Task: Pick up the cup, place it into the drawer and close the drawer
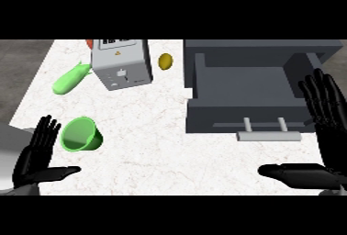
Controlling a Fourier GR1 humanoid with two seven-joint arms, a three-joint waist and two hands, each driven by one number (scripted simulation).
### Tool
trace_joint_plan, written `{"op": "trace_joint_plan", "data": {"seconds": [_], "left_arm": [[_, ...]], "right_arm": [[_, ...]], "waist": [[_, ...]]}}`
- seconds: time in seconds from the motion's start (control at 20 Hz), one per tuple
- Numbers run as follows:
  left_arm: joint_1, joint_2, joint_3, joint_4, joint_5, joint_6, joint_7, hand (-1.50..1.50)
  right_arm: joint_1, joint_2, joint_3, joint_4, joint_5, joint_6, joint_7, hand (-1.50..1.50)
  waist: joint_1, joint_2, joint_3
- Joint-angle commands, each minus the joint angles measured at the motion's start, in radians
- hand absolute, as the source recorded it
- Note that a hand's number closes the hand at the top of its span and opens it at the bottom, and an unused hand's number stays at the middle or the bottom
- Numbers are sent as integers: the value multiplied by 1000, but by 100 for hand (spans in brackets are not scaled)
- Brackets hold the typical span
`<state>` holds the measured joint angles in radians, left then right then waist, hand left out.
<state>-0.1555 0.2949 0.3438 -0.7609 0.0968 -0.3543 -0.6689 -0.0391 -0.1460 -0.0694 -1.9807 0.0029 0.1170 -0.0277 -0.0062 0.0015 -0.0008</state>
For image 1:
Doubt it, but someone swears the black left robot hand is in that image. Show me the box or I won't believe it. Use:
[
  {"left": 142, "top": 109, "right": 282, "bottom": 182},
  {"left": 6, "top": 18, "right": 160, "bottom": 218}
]
[{"left": 11, "top": 115, "right": 83, "bottom": 190}]

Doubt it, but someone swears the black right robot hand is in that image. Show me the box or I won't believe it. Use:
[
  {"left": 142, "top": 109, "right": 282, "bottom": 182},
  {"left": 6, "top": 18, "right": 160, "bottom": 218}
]
[{"left": 257, "top": 68, "right": 347, "bottom": 191}]

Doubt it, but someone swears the green cup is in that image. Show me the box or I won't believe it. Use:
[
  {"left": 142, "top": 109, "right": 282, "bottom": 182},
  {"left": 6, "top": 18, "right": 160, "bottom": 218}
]
[{"left": 59, "top": 116, "right": 105, "bottom": 152}]

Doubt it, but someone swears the dark grey drawer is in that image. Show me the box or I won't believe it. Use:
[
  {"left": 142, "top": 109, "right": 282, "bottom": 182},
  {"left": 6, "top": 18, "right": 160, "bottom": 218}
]
[{"left": 185, "top": 52, "right": 327, "bottom": 134}]

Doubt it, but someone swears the green cucumber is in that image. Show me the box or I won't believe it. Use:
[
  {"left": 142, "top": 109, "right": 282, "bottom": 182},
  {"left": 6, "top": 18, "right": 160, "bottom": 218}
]
[{"left": 52, "top": 61, "right": 93, "bottom": 95}]

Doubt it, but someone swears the dark grey cabinet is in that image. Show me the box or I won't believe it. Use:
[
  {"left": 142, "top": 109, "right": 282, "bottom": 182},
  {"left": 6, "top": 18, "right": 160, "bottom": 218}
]
[{"left": 184, "top": 39, "right": 344, "bottom": 100}]

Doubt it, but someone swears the grey toaster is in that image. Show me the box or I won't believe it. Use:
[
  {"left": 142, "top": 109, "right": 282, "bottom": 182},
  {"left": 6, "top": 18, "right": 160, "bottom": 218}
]
[{"left": 90, "top": 39, "right": 155, "bottom": 92}]

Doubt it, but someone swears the yellow lemon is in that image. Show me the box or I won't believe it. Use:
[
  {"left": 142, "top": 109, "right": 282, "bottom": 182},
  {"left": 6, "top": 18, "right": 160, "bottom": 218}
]
[{"left": 157, "top": 52, "right": 175, "bottom": 71}]

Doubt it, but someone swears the pale grey drawer handle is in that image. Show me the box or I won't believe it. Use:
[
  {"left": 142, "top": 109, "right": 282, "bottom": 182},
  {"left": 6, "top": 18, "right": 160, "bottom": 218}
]
[{"left": 237, "top": 117, "right": 303, "bottom": 142}]

